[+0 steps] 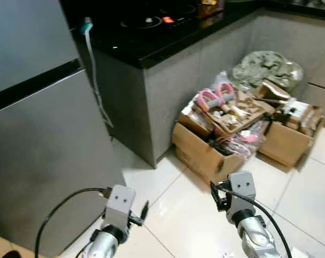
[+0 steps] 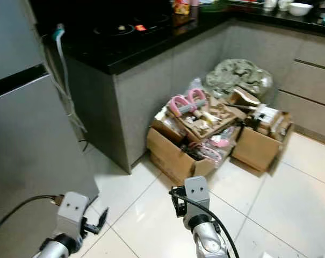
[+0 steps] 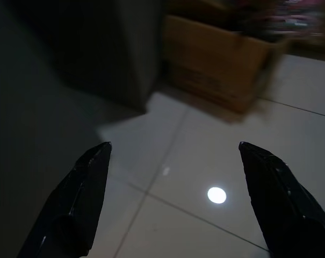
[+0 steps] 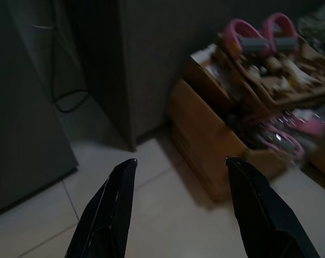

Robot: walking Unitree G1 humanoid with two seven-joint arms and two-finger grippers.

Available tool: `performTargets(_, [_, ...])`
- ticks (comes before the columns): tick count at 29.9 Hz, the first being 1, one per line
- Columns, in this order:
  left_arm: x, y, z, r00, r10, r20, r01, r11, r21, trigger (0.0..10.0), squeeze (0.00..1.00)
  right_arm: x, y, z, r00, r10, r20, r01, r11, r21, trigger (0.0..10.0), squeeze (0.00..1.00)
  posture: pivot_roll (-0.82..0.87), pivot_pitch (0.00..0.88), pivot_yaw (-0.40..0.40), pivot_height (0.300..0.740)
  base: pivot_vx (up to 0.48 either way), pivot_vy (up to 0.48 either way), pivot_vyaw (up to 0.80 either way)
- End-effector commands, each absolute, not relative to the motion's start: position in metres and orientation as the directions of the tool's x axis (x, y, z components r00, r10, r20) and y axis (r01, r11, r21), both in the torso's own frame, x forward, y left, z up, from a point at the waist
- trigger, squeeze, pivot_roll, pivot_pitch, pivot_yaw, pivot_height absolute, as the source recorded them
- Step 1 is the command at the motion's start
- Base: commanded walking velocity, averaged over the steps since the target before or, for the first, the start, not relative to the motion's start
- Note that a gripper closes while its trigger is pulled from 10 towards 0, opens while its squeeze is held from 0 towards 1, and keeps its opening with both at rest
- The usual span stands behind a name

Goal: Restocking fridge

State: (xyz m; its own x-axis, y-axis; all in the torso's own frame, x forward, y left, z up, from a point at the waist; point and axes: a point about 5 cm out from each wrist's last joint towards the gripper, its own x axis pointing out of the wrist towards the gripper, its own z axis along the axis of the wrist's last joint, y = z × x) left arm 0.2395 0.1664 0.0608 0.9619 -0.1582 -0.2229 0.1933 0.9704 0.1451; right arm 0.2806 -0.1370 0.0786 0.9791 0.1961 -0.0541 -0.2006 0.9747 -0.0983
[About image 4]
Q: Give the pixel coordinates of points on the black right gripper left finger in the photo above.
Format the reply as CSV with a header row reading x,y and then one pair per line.
x,y
103,215

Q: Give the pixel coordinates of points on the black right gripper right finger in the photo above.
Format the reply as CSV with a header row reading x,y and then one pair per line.
x,y
264,220

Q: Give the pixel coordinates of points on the plain cardboard box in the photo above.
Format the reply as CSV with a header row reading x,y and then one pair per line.
x,y
323,165

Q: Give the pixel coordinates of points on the clear bag of pink items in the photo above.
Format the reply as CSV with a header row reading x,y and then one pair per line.
x,y
291,134

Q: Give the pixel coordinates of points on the printed cardboard box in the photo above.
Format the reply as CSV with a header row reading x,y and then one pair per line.
x,y
199,129

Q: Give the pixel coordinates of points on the brown tray of cardboard pieces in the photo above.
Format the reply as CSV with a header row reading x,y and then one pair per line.
x,y
285,80

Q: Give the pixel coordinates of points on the grey cabinet black countertop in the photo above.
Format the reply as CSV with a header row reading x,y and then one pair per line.
x,y
151,67

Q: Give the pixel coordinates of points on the grey-green cloth bag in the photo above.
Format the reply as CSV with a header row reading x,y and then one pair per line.
x,y
318,24

